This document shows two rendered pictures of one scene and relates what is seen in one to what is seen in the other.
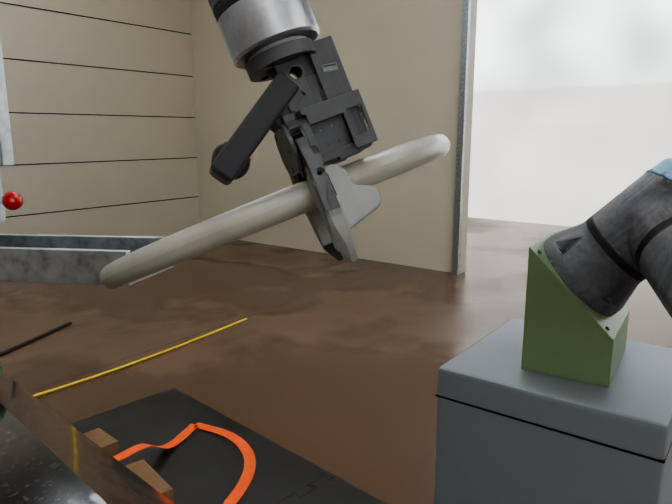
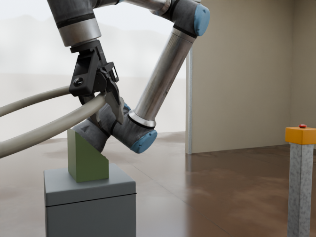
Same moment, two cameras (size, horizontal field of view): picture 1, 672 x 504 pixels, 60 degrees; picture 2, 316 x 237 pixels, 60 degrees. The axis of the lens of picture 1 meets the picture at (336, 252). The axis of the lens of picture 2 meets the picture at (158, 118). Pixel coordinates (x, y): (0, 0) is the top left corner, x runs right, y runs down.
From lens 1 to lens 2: 0.56 m
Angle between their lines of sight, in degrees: 61
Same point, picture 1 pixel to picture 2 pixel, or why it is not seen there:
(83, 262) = not seen: outside the picture
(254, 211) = (92, 107)
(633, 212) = (107, 114)
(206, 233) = (75, 118)
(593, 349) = (102, 165)
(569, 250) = (87, 130)
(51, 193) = not seen: outside the picture
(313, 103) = (99, 65)
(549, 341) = (86, 167)
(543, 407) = (96, 191)
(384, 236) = not seen: outside the picture
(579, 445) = (110, 200)
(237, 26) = (84, 29)
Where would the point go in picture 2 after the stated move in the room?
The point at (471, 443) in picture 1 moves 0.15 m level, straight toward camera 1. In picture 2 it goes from (66, 221) to (85, 233)
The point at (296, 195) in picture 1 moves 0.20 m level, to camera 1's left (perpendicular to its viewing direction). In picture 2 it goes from (102, 100) to (26, 101)
